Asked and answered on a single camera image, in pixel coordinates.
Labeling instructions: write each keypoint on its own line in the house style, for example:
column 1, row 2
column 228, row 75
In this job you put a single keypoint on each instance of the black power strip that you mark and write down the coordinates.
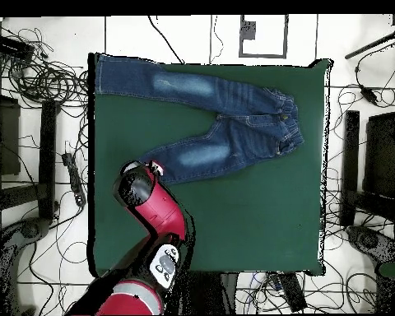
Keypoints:
column 74, row 177
column 293, row 293

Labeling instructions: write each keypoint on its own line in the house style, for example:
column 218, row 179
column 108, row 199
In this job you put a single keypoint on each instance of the dark square case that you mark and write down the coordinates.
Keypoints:
column 6, row 138
column 381, row 154

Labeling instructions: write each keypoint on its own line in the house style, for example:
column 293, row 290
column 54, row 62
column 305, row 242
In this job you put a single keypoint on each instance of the dark green table cloth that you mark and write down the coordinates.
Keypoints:
column 250, row 223

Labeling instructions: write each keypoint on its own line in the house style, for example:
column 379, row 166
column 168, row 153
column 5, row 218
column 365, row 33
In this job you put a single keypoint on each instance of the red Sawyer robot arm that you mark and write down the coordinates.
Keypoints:
column 151, row 204

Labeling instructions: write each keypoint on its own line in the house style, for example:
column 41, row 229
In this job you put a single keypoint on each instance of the black flat box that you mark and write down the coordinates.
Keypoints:
column 10, row 44

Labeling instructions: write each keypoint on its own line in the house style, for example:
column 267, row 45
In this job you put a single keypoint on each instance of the black stand bar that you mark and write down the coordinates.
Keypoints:
column 351, row 148
column 47, row 158

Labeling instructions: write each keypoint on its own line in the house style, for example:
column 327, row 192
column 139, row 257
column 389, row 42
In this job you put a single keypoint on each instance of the grey wheeled stand leg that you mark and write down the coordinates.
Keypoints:
column 29, row 230
column 368, row 240

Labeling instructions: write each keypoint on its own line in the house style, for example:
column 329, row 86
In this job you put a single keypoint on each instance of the grey square frame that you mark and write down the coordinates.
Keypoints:
column 263, row 56

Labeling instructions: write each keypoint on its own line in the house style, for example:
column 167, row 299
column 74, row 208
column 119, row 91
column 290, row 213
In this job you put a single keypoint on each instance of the black tripod leg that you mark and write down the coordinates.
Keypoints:
column 365, row 49

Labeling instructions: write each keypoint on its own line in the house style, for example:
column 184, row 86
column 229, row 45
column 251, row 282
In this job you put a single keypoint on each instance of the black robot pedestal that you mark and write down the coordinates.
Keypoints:
column 217, row 293

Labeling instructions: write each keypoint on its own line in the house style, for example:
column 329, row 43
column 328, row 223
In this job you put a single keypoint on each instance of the black power adapter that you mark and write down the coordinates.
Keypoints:
column 368, row 94

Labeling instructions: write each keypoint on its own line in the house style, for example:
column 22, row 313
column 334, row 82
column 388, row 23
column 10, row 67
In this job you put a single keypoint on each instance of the blue denim jeans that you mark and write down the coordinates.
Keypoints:
column 233, row 131

